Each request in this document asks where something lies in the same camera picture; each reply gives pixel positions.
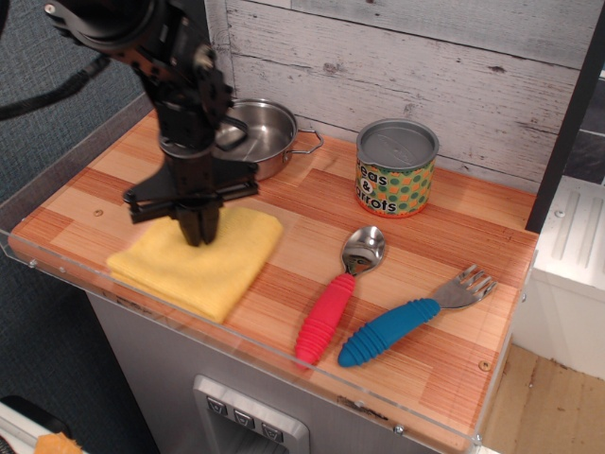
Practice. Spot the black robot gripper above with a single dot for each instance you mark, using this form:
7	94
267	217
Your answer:
191	178

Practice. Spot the yellow cloth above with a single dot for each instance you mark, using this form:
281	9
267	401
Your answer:
208	280

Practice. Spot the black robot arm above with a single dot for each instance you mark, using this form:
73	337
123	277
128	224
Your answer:
169	49

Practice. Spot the stainless steel pot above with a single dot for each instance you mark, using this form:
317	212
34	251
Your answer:
263	132

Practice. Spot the grey toy fridge cabinet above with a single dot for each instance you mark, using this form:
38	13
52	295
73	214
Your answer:
160	360

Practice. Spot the silver dispenser button panel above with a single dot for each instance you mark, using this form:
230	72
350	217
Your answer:
235	423

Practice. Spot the peas and carrots can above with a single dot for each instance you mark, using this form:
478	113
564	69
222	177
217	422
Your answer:
395	163

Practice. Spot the orange object at corner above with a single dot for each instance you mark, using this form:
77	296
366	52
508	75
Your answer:
56	443

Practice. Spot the white toy sink unit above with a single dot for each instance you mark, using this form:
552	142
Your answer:
561	312

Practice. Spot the red handled spoon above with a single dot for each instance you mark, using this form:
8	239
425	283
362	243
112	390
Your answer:
362	252

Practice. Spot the blue handled fork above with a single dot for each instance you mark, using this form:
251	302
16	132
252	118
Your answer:
375	337

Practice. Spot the clear acrylic guard rail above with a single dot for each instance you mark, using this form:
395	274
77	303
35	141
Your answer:
68	221

